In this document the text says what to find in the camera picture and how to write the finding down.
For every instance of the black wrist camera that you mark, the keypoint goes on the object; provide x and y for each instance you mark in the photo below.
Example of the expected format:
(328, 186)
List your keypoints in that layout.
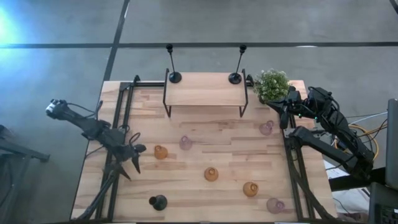
(127, 149)
(293, 95)

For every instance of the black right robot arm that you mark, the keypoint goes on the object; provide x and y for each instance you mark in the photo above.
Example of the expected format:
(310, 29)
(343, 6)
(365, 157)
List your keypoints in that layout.
(335, 124)

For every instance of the green potted plant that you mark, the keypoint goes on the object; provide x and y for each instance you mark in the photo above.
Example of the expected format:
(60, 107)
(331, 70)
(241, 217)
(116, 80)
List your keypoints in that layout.
(272, 84)

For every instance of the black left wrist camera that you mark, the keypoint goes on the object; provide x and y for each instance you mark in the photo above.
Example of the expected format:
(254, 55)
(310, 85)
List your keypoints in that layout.
(127, 149)

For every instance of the wooden shelf with black frame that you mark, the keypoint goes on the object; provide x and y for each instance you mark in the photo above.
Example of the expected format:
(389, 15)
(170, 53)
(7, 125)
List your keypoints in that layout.
(205, 90)

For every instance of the black keyboard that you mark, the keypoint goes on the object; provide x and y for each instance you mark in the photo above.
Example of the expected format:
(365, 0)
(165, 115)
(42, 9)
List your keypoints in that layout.
(384, 205)

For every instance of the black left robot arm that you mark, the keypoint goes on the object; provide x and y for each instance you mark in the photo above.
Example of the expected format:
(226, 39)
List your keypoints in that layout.
(93, 129)

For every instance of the tall black metal candlestick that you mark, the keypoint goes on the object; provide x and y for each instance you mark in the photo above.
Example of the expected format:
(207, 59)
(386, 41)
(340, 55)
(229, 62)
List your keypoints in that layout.
(235, 78)
(175, 77)

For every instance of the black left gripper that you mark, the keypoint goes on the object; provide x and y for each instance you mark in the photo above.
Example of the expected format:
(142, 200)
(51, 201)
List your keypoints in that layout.
(136, 149)

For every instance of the white paper sheets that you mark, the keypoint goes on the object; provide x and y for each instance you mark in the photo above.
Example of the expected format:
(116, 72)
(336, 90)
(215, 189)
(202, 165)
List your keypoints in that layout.
(354, 202)

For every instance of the black metal stand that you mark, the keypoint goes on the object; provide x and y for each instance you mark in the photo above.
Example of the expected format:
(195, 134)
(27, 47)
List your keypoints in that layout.
(21, 151)

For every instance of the black aluminium rig frame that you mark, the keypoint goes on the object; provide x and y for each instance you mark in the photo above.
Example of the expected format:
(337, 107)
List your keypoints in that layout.
(149, 84)

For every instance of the amber ribbed glass candle holder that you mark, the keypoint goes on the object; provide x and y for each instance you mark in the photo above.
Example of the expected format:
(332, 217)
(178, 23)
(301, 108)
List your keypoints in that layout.
(211, 175)
(250, 189)
(160, 152)

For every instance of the short black metal candlestick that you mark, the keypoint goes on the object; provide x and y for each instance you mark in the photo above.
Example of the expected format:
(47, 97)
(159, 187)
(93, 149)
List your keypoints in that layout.
(160, 203)

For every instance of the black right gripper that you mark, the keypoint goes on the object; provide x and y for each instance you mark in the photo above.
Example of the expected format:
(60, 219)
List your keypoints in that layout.
(295, 109)

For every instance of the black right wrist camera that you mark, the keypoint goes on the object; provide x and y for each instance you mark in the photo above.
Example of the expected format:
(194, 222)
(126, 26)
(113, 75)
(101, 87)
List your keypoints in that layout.
(293, 95)

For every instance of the pink ribbed glass candle holder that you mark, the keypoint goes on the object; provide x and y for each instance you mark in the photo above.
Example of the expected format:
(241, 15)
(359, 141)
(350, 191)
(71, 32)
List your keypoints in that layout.
(274, 206)
(265, 129)
(185, 143)

